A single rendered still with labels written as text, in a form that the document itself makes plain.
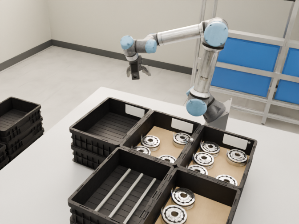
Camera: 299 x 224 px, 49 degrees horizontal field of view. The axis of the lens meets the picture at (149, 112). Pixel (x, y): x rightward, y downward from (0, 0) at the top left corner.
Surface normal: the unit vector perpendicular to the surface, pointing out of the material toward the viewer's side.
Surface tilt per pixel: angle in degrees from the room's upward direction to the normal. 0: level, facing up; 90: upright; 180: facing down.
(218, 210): 0
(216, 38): 78
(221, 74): 90
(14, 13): 90
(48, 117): 0
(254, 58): 90
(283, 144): 0
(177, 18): 90
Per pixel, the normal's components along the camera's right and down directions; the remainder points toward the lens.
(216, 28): -0.21, 0.32
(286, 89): -0.37, 0.47
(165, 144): 0.06, -0.85
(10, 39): 0.93, 0.24
